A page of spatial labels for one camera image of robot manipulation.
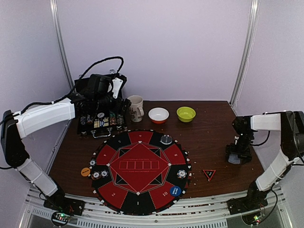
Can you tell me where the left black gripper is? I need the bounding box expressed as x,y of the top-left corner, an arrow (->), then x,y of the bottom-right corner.
94,94 -> 131,115

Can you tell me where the grey card deck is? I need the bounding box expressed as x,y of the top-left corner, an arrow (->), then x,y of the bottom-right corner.
228,154 -> 241,164

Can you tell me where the poker chip stack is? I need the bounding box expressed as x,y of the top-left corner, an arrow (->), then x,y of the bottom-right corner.
90,160 -> 96,166
100,170 -> 109,178
91,171 -> 101,180

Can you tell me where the clear dealer button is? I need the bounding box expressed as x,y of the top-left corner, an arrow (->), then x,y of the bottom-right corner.
160,134 -> 173,145

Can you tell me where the stack of poker chips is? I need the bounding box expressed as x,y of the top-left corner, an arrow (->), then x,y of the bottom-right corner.
177,170 -> 187,179

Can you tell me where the orange big blind button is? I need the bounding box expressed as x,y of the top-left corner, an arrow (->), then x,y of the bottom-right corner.
81,167 -> 91,177

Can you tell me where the blue small blind button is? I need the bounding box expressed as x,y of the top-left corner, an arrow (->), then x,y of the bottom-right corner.
170,186 -> 181,197

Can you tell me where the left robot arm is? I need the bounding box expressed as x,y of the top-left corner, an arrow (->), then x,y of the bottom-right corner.
0,73 -> 130,211

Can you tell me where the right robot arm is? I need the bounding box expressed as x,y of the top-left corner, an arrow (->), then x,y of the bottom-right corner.
225,111 -> 304,210

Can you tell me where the white dealer chip in case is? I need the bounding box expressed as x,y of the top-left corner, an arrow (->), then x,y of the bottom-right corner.
97,113 -> 105,118

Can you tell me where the black poker chip case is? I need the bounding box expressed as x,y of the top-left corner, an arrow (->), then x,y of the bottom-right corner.
75,73 -> 131,138

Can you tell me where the white floral ceramic mug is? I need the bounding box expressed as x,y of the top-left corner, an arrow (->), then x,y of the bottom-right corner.
128,95 -> 144,123

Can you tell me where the black red triangular marker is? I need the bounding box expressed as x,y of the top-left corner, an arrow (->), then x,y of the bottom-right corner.
202,170 -> 216,181

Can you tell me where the white orange bowl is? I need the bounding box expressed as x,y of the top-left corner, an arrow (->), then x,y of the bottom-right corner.
148,107 -> 170,124

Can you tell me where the lime green bowl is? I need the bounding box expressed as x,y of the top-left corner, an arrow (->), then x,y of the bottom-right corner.
176,106 -> 196,123

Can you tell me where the round red black poker mat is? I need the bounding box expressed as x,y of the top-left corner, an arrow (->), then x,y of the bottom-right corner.
89,130 -> 192,216

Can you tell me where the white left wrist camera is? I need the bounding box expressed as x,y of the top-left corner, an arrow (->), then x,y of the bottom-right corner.
112,75 -> 126,99

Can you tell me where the left black cable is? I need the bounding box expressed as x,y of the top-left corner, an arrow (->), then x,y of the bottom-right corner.
14,56 -> 124,114

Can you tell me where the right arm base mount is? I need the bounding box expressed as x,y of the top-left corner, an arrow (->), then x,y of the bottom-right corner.
227,196 -> 268,215

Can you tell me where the aluminium front rail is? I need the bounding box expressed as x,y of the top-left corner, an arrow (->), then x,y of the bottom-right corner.
19,187 -> 293,228

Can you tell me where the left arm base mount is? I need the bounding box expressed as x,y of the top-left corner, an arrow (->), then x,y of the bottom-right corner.
43,196 -> 85,216

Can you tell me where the left aluminium frame post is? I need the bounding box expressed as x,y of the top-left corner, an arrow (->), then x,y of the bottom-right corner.
49,0 -> 79,109

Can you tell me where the aluminium frame post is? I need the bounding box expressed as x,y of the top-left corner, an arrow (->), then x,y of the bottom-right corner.
49,0 -> 79,109
229,0 -> 260,109

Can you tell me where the right aluminium frame post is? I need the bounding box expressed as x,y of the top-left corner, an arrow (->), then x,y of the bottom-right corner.
229,0 -> 260,109

